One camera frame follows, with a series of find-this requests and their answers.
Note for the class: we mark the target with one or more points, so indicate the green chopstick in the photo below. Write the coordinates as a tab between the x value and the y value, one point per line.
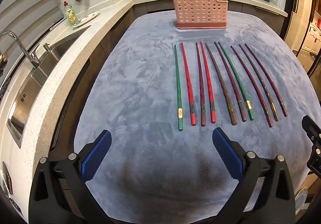
235	80

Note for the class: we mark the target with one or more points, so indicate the purple-red chopstick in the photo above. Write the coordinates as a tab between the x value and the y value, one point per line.
228	79

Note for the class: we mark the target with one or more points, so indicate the pink perforated utensil holder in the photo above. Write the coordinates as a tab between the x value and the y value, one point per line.
198	10

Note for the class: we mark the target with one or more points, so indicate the chrome sink soap dispenser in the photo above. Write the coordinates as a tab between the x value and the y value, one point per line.
46	48

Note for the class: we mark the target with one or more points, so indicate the black framed glass door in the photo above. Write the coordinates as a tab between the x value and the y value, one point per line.
292	13

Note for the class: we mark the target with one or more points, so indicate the purple chopstick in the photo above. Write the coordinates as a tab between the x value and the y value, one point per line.
265	79

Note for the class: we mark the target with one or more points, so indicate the white round dish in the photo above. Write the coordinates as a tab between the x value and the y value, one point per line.
301	201

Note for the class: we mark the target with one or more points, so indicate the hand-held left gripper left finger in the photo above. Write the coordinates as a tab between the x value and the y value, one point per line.
96	153

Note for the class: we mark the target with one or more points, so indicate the speckled white kitchen counter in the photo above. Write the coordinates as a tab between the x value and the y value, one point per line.
62	63

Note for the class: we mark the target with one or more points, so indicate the green dish soap bottle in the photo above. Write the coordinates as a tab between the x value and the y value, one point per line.
70	14

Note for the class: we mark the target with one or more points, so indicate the dark red chopstick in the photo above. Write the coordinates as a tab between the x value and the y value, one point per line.
200	83
250	84

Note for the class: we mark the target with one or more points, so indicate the blue-grey fleece table mat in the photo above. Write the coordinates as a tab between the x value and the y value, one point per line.
140	88

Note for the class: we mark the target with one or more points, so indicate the patterned white plate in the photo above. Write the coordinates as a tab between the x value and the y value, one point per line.
87	18

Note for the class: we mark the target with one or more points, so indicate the dark lower cabinet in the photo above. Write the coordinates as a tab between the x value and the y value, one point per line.
155	8

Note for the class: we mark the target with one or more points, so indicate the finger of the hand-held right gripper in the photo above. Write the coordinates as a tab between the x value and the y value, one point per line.
312	129

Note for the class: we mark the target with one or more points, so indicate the chrome faucet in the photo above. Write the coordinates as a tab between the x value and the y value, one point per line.
30	55

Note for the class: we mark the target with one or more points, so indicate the white window blinds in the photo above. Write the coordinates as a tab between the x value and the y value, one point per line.
30	0

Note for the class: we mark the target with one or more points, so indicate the stainless steel sink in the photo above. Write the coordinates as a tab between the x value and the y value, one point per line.
37	83

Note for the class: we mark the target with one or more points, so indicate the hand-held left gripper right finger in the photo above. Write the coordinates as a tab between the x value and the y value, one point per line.
227	151

